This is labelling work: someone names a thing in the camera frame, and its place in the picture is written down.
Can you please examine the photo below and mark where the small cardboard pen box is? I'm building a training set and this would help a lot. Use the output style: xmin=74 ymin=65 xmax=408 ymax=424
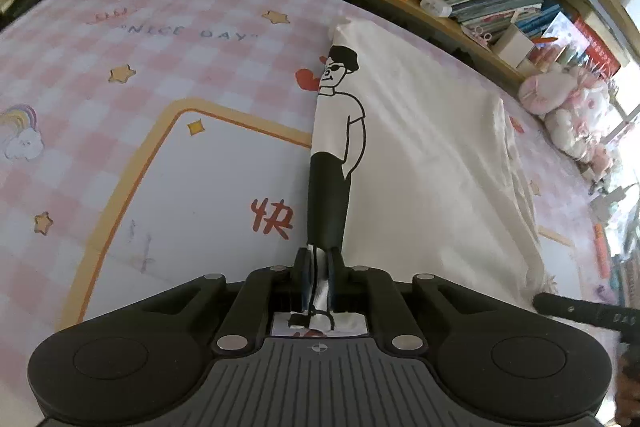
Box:
xmin=492 ymin=24 xmax=536 ymax=68

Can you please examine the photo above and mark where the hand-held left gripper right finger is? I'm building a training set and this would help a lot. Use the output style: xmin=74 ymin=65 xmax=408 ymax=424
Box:
xmin=327 ymin=248 xmax=488 ymax=354

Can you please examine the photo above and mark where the white eraser box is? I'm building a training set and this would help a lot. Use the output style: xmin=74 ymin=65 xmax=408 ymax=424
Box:
xmin=420 ymin=0 xmax=454 ymax=18

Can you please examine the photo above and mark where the cream printed T-shirt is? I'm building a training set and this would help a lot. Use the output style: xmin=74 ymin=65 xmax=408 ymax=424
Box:
xmin=287 ymin=18 xmax=549 ymax=341

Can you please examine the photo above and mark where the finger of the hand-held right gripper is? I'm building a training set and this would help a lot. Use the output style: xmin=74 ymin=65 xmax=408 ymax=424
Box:
xmin=532 ymin=292 xmax=640 ymax=334

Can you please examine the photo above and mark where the white pink plush rabbit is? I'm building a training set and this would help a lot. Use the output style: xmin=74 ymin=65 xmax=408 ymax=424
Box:
xmin=517 ymin=64 xmax=624 ymax=164

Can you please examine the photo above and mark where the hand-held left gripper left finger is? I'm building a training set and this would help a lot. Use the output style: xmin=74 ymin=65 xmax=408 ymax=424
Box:
xmin=150 ymin=247 xmax=315 ymax=354

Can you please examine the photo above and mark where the pink checked cartoon desk mat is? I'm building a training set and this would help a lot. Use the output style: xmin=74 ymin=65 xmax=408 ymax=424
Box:
xmin=0 ymin=0 xmax=627 ymax=358

